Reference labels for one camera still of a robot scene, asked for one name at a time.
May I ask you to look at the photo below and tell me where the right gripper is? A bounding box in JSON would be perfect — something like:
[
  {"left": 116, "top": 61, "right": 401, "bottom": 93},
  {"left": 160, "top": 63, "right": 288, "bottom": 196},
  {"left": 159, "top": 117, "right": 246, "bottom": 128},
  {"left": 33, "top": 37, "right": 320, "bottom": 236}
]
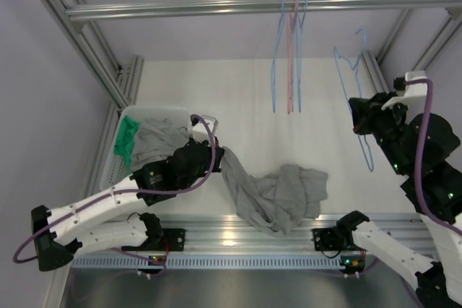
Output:
[{"left": 347, "top": 91, "right": 411, "bottom": 175}]

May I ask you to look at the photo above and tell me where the grey tank top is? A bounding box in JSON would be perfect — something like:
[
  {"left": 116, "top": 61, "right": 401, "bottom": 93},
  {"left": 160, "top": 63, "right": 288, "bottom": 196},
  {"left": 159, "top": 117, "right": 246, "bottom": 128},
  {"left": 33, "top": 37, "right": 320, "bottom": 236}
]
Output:
[
  {"left": 221, "top": 147, "right": 328, "bottom": 237},
  {"left": 129, "top": 118, "right": 191, "bottom": 171}
]

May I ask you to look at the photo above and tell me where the green tank top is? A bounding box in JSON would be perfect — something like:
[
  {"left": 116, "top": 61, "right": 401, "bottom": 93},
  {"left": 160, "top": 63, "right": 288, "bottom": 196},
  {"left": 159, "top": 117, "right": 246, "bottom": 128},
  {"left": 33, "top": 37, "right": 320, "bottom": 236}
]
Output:
[{"left": 113, "top": 116, "right": 139, "bottom": 169}]

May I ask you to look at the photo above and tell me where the pink wire hanger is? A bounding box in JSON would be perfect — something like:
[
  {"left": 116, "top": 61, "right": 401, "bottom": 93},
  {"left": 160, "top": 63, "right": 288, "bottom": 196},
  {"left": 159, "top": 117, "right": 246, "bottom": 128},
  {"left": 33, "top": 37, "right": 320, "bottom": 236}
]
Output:
[{"left": 287, "top": 0, "right": 299, "bottom": 115}]

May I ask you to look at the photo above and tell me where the light blue wire hanger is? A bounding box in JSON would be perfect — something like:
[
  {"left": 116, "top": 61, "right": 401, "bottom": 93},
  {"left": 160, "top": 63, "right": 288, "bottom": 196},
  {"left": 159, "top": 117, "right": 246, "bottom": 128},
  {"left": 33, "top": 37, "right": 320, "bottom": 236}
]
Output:
[{"left": 271, "top": 0, "right": 285, "bottom": 113}]

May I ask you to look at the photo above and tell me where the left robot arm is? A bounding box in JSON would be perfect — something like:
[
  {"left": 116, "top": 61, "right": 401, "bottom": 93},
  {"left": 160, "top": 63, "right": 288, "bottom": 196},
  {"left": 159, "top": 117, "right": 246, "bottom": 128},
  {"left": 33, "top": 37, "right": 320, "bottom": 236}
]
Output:
[{"left": 31, "top": 139, "right": 225, "bottom": 272}]

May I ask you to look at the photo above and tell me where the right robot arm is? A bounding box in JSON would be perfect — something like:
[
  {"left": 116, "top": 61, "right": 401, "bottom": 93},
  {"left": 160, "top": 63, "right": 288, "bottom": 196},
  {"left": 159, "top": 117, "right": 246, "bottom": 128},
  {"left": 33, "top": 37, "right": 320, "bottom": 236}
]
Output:
[{"left": 329, "top": 92, "right": 461, "bottom": 307}]

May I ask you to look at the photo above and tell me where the white plastic basket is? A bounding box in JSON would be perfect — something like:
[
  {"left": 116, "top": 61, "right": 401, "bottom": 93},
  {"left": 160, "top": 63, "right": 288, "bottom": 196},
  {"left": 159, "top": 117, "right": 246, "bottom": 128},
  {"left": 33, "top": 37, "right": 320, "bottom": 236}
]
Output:
[{"left": 99, "top": 105, "right": 191, "bottom": 191}]

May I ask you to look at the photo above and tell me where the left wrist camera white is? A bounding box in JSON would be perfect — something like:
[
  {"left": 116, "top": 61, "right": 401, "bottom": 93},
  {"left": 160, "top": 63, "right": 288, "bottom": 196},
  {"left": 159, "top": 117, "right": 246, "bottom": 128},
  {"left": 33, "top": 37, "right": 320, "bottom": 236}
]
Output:
[{"left": 191, "top": 115, "right": 219, "bottom": 141}]

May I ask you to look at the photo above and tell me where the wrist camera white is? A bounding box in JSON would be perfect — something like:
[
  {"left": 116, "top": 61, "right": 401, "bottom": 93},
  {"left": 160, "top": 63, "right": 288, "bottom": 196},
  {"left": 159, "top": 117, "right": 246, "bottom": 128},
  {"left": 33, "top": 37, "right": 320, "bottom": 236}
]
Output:
[
  {"left": 191, "top": 115, "right": 219, "bottom": 141},
  {"left": 381, "top": 70, "right": 433, "bottom": 110}
]

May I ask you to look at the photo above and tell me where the right aluminium frame strut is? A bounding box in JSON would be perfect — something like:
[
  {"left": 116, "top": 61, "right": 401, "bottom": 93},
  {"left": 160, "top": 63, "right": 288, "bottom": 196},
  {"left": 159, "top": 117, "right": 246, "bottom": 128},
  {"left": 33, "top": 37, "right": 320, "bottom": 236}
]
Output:
[{"left": 359, "top": 8, "right": 461, "bottom": 97}]

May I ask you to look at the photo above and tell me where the aluminium frame strut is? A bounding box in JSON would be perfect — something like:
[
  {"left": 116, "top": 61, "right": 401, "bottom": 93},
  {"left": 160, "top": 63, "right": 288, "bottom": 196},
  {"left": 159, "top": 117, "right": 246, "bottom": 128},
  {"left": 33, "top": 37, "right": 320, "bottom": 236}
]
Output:
[
  {"left": 40, "top": 0, "right": 144, "bottom": 110},
  {"left": 359, "top": 8, "right": 461, "bottom": 97}
]

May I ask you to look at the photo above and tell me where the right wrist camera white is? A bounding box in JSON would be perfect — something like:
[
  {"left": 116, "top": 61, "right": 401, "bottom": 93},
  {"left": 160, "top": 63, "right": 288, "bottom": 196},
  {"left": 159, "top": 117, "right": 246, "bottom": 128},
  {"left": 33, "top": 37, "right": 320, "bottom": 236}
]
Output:
[{"left": 381, "top": 70, "right": 433, "bottom": 110}]

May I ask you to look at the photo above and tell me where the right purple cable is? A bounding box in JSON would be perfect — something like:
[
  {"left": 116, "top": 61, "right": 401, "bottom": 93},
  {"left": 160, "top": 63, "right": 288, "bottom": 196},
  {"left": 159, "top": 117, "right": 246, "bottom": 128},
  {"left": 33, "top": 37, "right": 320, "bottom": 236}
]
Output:
[{"left": 406, "top": 79, "right": 462, "bottom": 237}]

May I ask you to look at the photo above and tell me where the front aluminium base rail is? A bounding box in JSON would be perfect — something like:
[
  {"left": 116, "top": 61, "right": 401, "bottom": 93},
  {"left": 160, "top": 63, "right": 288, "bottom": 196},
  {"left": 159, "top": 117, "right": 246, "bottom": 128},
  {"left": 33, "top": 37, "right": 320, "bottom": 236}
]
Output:
[{"left": 56, "top": 214, "right": 434, "bottom": 253}]

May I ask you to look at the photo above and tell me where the left aluminium frame strut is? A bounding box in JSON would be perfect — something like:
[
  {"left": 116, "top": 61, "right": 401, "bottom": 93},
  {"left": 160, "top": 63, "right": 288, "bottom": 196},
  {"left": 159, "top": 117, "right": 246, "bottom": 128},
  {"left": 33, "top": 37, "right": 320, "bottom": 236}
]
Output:
[{"left": 40, "top": 0, "right": 144, "bottom": 110}]

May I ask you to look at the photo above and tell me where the grey slotted cable duct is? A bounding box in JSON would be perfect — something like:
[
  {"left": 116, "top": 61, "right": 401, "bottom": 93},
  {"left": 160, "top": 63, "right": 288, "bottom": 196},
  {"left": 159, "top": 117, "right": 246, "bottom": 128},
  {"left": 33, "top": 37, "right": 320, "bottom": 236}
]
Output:
[{"left": 71, "top": 254, "right": 362, "bottom": 270}]

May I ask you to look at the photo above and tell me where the aluminium hanging rail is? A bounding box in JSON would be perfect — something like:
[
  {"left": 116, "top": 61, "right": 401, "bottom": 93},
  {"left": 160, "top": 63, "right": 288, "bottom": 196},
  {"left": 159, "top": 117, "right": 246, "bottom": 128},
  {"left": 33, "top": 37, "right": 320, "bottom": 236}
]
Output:
[{"left": 65, "top": 0, "right": 461, "bottom": 22}]

